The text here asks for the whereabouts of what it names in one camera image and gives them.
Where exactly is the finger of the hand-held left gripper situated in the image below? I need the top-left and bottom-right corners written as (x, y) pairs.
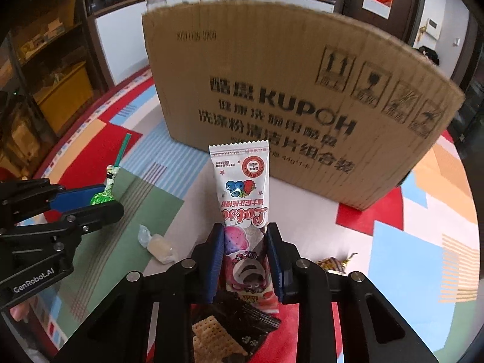
top-left (0, 178), bottom-right (108, 224)
top-left (0, 201), bottom-right (125, 243)

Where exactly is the brown cardboard box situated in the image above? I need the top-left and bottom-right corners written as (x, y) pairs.
top-left (142, 0), bottom-right (466, 211)

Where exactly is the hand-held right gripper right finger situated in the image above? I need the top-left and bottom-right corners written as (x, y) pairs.
top-left (265, 222), bottom-right (428, 363)

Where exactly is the white wall intercom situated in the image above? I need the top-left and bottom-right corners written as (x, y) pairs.
top-left (421, 19), bottom-right (440, 39)

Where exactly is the gold red candy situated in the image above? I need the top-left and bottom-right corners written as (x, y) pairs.
top-left (316, 253), bottom-right (358, 275)

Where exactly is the black cracker packet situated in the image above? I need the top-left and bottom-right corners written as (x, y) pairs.
top-left (191, 295), bottom-right (282, 363)

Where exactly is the dark brown door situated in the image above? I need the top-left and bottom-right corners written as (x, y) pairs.
top-left (342, 0), bottom-right (424, 50)

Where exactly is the white counter cabinet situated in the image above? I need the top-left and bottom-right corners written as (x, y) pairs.
top-left (91, 0), bottom-right (337, 87)

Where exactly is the long white pink snack packet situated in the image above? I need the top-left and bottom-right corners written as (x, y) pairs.
top-left (209, 141), bottom-right (282, 314)

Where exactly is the green lollipop with stick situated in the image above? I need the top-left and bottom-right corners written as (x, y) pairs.
top-left (92, 133), bottom-right (132, 205)

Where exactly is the person's left hand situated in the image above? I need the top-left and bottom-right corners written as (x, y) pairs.
top-left (9, 302), bottom-right (34, 323)

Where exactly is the colourful patchwork tablecloth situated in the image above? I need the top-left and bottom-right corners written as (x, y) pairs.
top-left (23, 66), bottom-right (484, 363)

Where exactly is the dark display cabinet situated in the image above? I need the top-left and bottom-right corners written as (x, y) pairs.
top-left (0, 0), bottom-right (103, 182)

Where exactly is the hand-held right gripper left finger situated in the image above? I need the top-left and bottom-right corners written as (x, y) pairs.
top-left (53, 222), bottom-right (225, 363)

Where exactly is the clear white candy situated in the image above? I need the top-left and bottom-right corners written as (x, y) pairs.
top-left (138, 224), bottom-right (176, 264)

